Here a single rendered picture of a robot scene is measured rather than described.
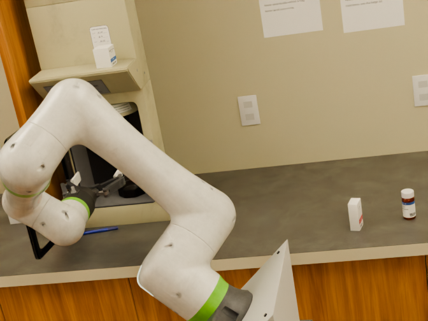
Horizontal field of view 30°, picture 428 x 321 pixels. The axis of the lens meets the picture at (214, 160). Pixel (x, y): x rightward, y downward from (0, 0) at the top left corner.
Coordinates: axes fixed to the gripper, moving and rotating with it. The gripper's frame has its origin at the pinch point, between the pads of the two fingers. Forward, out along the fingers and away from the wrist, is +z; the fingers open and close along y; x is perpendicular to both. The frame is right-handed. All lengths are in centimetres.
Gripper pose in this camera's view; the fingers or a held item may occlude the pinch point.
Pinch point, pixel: (99, 174)
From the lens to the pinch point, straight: 250.0
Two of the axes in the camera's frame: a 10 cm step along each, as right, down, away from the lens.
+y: -9.8, 1.0, 1.9
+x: 1.7, 9.2, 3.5
